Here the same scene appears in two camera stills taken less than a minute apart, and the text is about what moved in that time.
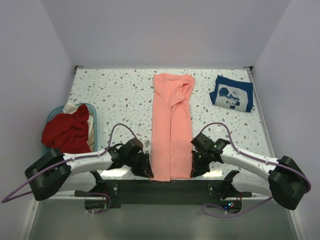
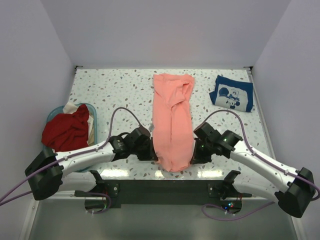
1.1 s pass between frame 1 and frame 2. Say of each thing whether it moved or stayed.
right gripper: moved
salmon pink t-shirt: moved
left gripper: moved
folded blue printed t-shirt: stayed
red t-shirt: stayed
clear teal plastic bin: stayed
